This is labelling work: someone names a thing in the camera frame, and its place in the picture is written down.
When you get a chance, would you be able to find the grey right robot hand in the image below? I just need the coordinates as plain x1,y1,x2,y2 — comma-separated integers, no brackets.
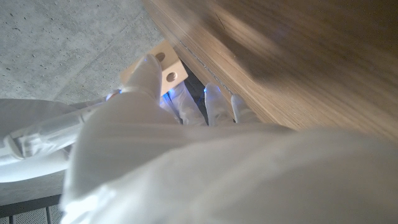
2,89,122,159

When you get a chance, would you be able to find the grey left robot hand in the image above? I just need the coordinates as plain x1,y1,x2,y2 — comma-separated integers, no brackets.
60,53,398,224

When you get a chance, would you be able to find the wooden block with holes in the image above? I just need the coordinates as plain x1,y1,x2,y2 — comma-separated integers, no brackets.
120,39,189,96

